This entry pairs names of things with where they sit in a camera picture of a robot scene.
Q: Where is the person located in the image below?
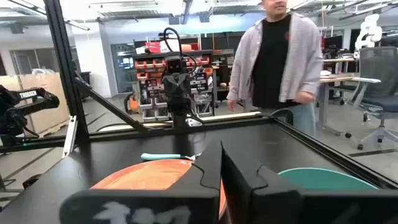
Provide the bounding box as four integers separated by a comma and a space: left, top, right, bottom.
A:
226, 0, 325, 138

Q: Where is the white flat metal bar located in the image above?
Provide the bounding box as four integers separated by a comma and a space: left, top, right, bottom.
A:
62, 115, 78, 159

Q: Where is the wooden top desk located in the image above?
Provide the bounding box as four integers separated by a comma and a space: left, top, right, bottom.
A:
319, 57, 382, 138

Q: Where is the gray office chair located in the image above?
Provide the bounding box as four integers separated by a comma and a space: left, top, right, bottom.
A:
344, 45, 398, 151

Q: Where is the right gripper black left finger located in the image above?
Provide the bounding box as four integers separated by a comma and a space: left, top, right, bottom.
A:
58, 139, 223, 224

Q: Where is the black aluminium table frame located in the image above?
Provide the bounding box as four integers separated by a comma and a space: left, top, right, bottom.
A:
0, 0, 398, 190

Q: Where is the dark arched backrest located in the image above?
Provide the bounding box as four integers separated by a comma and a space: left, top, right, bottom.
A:
269, 108, 295, 126

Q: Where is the spoon with teal handle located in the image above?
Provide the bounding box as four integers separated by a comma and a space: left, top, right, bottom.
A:
140, 152, 200, 162

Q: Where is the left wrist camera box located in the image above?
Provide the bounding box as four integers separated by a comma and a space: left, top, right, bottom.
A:
165, 55, 185, 75

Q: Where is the teal ceramic bowl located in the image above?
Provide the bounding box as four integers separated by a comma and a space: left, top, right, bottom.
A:
277, 167, 379, 191

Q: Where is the large wooden crate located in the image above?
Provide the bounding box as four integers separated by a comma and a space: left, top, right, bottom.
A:
0, 72, 71, 138

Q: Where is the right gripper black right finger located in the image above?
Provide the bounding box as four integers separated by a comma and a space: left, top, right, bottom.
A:
221, 139, 398, 224

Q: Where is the orange ceramic plate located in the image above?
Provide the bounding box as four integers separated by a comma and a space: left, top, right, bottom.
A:
90, 158, 228, 220

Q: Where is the shelving rack with orange bins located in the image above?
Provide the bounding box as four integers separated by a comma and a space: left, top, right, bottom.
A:
132, 42, 218, 123

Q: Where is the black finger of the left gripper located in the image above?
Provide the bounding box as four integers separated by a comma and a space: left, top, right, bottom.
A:
161, 73, 178, 94
178, 73, 192, 95

